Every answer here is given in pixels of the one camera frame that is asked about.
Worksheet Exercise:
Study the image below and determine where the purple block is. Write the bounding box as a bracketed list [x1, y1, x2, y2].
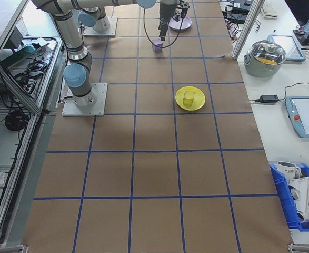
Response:
[152, 38, 163, 53]

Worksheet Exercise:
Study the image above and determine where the yellow block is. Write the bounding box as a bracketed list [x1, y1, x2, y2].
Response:
[182, 90, 196, 108]

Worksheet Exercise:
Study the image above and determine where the purple plate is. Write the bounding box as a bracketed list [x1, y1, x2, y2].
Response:
[168, 15, 193, 32]

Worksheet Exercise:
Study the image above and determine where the black electronic box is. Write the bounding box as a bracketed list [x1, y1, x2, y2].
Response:
[229, 13, 247, 24]
[232, 1, 252, 14]

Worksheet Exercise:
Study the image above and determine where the yellow plate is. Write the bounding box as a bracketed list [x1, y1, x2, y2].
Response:
[175, 86, 206, 111]

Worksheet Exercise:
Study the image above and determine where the white keyboard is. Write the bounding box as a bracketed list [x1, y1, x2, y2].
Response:
[261, 0, 278, 19]

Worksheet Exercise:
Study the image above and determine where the glass pot lid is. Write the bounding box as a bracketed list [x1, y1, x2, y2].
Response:
[250, 40, 286, 66]

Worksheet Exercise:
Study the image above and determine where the grey cooking pot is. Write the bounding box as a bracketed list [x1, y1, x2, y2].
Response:
[243, 51, 285, 78]

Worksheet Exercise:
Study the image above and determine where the blue grey teach pendant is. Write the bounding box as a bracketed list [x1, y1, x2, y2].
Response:
[284, 95, 309, 138]
[267, 34, 307, 62]

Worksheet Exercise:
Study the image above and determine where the black power adapter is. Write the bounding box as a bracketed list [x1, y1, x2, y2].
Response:
[259, 94, 280, 103]

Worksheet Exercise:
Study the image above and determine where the grey box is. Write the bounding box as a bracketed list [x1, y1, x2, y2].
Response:
[3, 26, 25, 50]

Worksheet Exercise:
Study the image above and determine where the white mug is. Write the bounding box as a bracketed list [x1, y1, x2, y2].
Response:
[276, 161, 302, 179]

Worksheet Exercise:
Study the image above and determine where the blue plastic bin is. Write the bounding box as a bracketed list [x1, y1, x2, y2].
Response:
[269, 162, 309, 232]

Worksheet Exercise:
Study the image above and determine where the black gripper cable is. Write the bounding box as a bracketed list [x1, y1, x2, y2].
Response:
[143, 6, 184, 48]

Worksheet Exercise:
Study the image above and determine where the white square base plate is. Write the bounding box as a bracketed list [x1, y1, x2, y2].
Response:
[83, 17, 118, 37]
[62, 82, 108, 117]

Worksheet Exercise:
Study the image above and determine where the aluminium profile post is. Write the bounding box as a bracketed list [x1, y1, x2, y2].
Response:
[232, 0, 263, 61]

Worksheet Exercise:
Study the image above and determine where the black cable bundle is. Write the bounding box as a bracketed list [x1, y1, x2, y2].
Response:
[24, 59, 50, 80]

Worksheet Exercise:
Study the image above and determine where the black adapter cable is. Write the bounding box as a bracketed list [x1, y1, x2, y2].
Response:
[250, 82, 309, 102]

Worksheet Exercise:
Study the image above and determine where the black cable coil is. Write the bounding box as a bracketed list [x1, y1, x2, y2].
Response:
[4, 109, 28, 131]

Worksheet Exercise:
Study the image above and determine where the metal table corner bracket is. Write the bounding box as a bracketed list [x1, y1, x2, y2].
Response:
[287, 242, 309, 253]
[1, 244, 29, 253]

